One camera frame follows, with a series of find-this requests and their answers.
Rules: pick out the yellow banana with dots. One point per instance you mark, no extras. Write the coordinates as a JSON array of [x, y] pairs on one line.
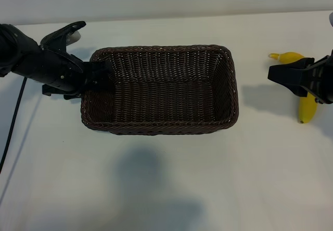
[[308, 111]]

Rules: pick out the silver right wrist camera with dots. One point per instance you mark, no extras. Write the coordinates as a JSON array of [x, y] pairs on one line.
[[330, 20]]

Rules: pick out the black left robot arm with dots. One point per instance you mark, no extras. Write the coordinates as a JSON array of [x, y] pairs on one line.
[[10, 46]]

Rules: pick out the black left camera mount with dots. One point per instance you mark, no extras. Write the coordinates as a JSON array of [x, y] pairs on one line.
[[57, 37]]

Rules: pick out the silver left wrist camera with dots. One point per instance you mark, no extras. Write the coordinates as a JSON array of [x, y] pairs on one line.
[[75, 37]]

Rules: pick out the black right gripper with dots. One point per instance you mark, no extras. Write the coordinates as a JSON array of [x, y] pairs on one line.
[[322, 82]]

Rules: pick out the dark brown wicker basket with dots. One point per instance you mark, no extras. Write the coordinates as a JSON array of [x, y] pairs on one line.
[[161, 98]]

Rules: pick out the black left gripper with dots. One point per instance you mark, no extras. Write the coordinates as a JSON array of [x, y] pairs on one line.
[[52, 72]]

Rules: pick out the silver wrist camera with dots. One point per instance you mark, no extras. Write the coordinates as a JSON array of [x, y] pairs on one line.
[[75, 37], [330, 20]]

